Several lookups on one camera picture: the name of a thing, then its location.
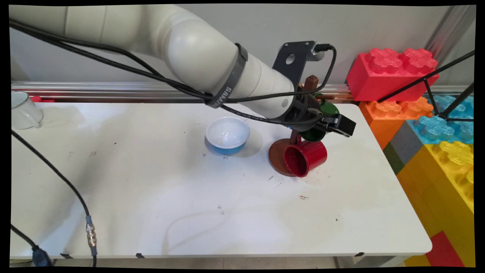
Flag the plain black cable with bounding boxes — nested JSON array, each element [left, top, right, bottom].
[[11, 224, 54, 267]]

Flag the white enamel mug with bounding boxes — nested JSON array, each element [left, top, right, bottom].
[[11, 91, 44, 130]]

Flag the giant yellow toy brick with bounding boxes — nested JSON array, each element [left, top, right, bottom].
[[396, 141, 475, 268]]

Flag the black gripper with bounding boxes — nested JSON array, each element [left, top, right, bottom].
[[283, 89, 357, 137]]

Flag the giant dark green toy brick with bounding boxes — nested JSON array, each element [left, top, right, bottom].
[[383, 142, 405, 176]]

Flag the horizontal aluminium rail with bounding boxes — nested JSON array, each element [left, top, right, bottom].
[[11, 81, 470, 104]]

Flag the red enamel mug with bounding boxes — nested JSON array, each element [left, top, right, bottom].
[[283, 136, 328, 178]]

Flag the giant grey toy brick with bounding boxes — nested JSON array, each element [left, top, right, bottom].
[[390, 121, 425, 166]]

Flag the giant red toy brick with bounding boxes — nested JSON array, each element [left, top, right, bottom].
[[346, 48, 440, 103]]

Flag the green enamel mug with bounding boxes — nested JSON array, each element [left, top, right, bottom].
[[299, 93, 341, 143]]

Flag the black camera cable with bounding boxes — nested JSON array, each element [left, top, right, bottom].
[[9, 19, 338, 126]]

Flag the slanted aluminium profile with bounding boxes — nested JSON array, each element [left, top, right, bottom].
[[424, 5, 476, 57]]

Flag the giant light blue toy brick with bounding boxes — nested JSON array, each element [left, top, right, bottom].
[[406, 95, 475, 146]]

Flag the black tripod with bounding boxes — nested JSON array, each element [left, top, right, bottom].
[[377, 51, 475, 124]]

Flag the black cable with metal connector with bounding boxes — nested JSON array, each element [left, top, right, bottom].
[[11, 130, 98, 268]]

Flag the brown wooden mug tree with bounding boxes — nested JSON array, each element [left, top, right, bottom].
[[268, 75, 336, 177]]

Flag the giant orange toy brick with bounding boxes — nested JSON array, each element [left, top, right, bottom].
[[359, 97, 434, 151]]

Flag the flat red toy brick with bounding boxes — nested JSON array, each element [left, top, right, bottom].
[[424, 231, 465, 268]]

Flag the blue and white bowl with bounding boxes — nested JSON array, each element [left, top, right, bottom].
[[205, 116, 251, 155]]

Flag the grey velcro strap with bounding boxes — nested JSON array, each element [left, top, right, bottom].
[[204, 42, 249, 110]]

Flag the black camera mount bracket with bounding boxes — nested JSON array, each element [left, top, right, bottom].
[[272, 41, 317, 92]]

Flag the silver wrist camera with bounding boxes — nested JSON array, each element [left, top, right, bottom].
[[311, 43, 327, 62]]

